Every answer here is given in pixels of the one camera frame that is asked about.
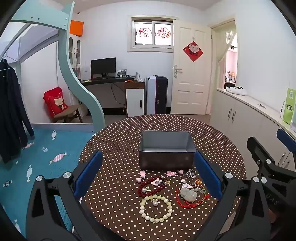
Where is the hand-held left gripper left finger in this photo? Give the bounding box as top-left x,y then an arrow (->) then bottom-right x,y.
25,151 -> 109,241

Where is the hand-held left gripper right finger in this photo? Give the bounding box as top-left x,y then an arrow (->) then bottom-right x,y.
194,151 -> 272,241

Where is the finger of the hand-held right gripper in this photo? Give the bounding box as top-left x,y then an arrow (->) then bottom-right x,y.
247,137 -> 278,176
277,129 -> 296,160

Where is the grey metal tin box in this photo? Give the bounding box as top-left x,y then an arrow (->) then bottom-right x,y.
138,130 -> 197,170

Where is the dark red bead bracelet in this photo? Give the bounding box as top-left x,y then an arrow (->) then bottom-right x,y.
138,175 -> 163,197

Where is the cream bead bracelet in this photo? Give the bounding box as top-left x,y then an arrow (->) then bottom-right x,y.
139,194 -> 173,223

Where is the green paper bag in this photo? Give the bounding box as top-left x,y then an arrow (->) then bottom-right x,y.
281,87 -> 296,126

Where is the white sideboard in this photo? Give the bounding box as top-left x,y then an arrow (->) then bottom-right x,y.
209,88 -> 296,172

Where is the brown polka dot tablecloth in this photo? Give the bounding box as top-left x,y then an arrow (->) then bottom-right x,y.
79,115 -> 245,241

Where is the small pink bear charm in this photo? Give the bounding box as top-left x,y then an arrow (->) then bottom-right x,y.
136,170 -> 147,183

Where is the blue candy print rug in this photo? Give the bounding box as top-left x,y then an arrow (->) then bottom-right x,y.
0,127 -> 97,232

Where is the white bag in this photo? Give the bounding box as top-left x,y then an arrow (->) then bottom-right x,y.
225,86 -> 248,96

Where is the wooden chair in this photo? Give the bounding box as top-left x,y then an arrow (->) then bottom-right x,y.
54,105 -> 83,123

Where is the red cat cushion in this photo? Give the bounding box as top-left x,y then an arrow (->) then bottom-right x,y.
43,87 -> 68,117

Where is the small white cabinet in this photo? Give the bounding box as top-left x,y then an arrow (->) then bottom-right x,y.
125,89 -> 145,117

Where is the white panel door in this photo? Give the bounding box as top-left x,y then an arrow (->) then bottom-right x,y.
171,24 -> 212,115

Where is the dark top desk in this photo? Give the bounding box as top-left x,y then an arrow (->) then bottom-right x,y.
81,75 -> 145,116

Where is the dark suitcase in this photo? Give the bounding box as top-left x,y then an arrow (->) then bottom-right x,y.
154,75 -> 168,114

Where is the dark hanging jacket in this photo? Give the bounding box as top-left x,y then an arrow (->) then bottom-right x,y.
0,59 -> 35,164

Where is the sheer white curtain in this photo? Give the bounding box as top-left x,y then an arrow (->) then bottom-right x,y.
217,30 -> 235,70

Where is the black computer monitor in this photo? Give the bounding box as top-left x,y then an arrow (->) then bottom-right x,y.
91,57 -> 116,78

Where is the red diamond door decoration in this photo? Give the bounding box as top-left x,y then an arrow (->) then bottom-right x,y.
183,41 -> 204,62

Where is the white glass-door cabinet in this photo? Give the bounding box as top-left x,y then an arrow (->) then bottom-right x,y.
68,34 -> 82,70

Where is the orange box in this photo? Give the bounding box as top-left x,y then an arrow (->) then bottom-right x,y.
70,20 -> 84,37

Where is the red window decal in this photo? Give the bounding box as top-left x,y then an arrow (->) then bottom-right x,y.
136,27 -> 149,38
157,27 -> 172,39

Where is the white framed window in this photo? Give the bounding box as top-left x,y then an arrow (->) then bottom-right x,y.
128,16 -> 178,53

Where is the colourful braided bracelet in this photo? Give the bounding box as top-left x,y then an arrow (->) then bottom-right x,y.
193,178 -> 208,195

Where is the silver chain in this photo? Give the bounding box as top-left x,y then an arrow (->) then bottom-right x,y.
180,169 -> 195,180

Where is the jade pendant on red cord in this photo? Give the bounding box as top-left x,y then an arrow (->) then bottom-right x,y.
175,187 -> 211,209

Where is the black power cable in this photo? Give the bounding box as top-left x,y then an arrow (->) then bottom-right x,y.
110,83 -> 127,115

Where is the light teal loft bed frame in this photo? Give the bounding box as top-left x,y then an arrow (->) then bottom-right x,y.
0,0 -> 105,133

